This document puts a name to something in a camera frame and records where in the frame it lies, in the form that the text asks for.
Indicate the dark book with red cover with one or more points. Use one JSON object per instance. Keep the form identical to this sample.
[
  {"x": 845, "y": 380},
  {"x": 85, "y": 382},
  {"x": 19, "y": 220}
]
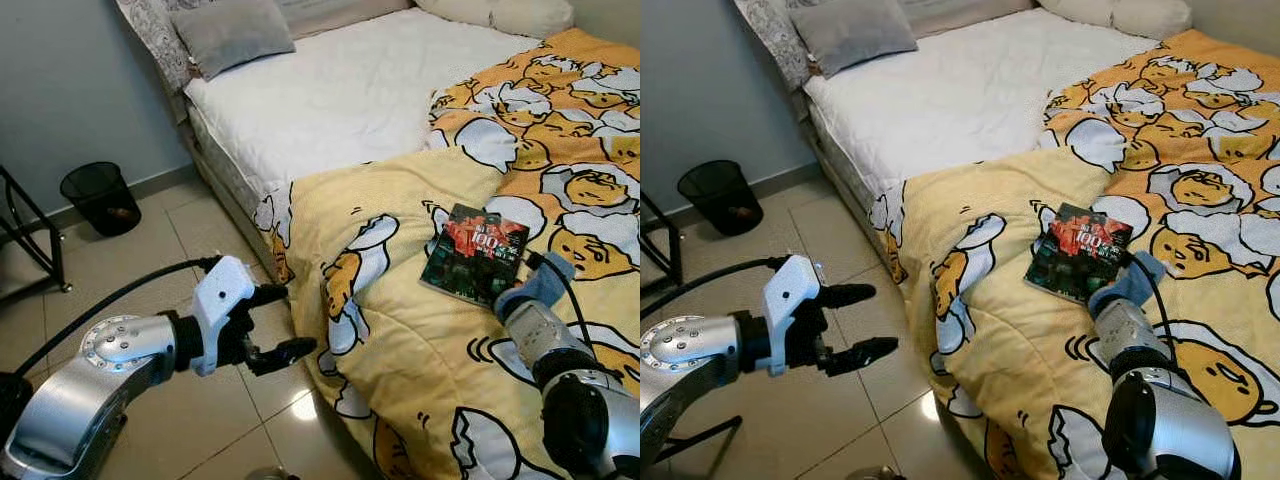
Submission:
[
  {"x": 1075, "y": 250},
  {"x": 470, "y": 255}
]

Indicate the printed grey padded headboard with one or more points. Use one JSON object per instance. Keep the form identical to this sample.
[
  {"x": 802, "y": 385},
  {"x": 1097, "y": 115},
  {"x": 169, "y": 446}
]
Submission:
[
  {"x": 770, "y": 25},
  {"x": 150, "y": 25}
]

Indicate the cream knotted bolster pillow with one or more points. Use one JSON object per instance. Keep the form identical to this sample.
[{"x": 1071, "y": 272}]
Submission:
[
  {"x": 1120, "y": 15},
  {"x": 500, "y": 15}
]

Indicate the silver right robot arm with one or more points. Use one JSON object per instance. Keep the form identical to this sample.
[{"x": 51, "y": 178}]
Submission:
[
  {"x": 580, "y": 420},
  {"x": 1170, "y": 420}
]

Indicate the yellow orange cartoon duvet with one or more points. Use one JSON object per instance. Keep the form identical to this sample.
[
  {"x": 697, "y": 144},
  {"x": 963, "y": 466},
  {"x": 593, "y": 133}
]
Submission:
[
  {"x": 1030, "y": 350},
  {"x": 420, "y": 350}
]

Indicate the dark grey left robot foot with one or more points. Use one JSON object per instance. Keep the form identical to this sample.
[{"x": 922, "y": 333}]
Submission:
[
  {"x": 875, "y": 474},
  {"x": 265, "y": 474}
]

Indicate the black metal frame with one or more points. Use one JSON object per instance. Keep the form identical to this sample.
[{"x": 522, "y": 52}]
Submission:
[
  {"x": 58, "y": 268},
  {"x": 677, "y": 262}
]

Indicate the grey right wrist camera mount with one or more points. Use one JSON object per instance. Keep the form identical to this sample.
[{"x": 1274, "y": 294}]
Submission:
[
  {"x": 540, "y": 285},
  {"x": 1130, "y": 285}
]

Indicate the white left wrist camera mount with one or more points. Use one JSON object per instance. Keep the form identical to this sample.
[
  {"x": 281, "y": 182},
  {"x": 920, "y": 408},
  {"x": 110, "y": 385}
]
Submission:
[
  {"x": 222, "y": 295},
  {"x": 790, "y": 295}
]

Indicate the black metal stand leg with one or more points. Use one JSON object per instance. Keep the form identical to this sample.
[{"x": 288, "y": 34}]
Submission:
[{"x": 700, "y": 440}]

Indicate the grey pillow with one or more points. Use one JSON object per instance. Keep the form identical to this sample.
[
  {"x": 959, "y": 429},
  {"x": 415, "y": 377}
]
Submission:
[
  {"x": 850, "y": 35},
  {"x": 230, "y": 35}
]

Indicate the white quilted mattress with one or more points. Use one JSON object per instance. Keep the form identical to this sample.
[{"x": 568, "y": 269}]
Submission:
[
  {"x": 960, "y": 90},
  {"x": 350, "y": 90}
]

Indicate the black mesh waste bin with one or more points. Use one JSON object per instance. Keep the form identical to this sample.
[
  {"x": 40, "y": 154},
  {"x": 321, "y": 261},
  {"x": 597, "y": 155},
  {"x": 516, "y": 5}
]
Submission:
[
  {"x": 100, "y": 200},
  {"x": 720, "y": 200}
]

